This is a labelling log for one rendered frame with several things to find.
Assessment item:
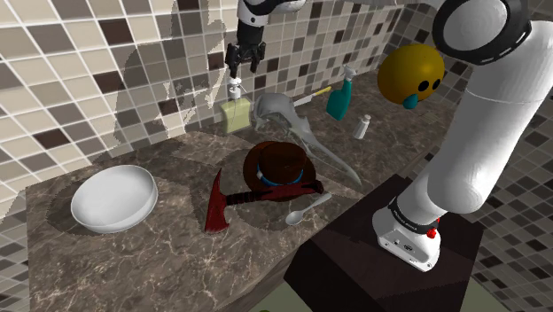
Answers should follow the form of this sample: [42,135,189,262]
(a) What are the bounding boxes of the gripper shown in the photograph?
[224,20,267,79]

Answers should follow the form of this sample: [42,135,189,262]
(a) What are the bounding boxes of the pale green soap dispenser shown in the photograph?
[220,77,253,134]

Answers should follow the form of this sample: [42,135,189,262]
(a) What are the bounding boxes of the grey long-beaked bird skull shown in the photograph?
[252,92,363,187]

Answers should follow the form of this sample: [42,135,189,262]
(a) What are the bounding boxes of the teal spray bottle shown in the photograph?
[325,65,358,121]

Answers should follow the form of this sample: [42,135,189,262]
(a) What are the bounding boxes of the brown hat with blue band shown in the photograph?
[242,141,318,203]

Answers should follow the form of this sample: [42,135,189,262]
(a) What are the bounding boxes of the white shaker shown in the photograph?
[353,113,372,140]

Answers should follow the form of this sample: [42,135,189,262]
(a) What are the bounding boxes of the red axe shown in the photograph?
[204,168,325,235]

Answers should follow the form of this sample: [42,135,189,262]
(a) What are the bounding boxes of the yellow crying face ball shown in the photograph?
[377,43,446,111]

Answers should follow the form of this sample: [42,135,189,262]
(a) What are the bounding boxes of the silver spoon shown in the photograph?
[284,192,333,227]

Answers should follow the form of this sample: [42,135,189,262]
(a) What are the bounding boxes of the white bowl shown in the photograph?
[70,164,159,235]

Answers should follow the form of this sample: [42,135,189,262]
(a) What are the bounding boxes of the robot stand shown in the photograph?
[283,172,486,312]

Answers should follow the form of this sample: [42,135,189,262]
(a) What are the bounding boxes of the yellow-handled knife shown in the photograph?
[292,85,333,107]

